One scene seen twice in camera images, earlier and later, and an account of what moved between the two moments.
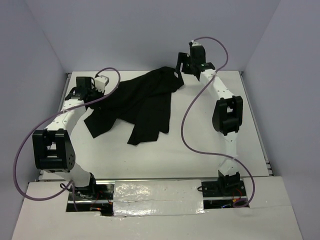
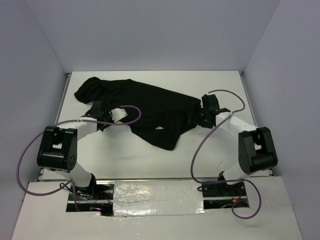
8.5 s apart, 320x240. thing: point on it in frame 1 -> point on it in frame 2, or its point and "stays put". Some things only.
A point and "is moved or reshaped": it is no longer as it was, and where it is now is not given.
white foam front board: (272, 217) stays put
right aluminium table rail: (267, 162) stays put
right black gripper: (182, 58) -> (200, 108)
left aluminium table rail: (59, 105) stays put
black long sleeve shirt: (142, 102) is moved or reshaped
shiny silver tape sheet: (160, 197) stays put
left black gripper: (99, 93) -> (107, 113)
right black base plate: (224, 187) stays put
